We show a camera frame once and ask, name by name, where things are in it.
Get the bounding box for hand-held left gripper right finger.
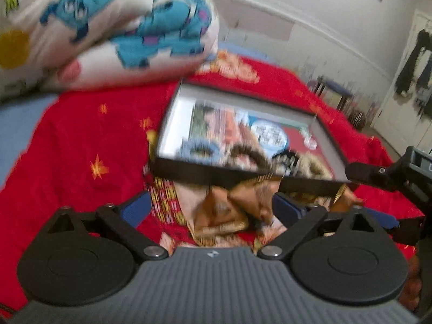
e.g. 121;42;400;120
257;192;383;261

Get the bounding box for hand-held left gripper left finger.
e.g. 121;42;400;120
46;191;169;261

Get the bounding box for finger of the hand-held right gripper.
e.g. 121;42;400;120
345;161;411;194
370;209;424;244

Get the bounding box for brown pyramid packet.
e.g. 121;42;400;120
332;184;365;210
229;175;283;227
190;185;251;237

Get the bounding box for black braided bracelet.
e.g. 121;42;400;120
271;151;300;177

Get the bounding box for beige braided bracelet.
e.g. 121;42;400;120
293;158;333;180

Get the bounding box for brown braided bracelet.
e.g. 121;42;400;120
224;143;271;170

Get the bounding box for shallow black box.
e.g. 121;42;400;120
150;79;356;197

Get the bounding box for light blue braided bracelet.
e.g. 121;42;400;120
180;140;222;163

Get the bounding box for dark ball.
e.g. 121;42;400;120
349;109;367;129

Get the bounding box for white door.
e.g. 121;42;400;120
373;8;432;153

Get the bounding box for red blanket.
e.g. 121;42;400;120
0;52;426;311

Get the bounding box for round blue stool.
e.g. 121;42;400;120
313;76;356;113

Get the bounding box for printed book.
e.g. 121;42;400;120
182;103;318;163

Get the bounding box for hanging clothes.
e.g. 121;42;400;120
394;26;432;119

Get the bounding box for cartoon printed blanket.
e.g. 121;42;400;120
0;0;221;104

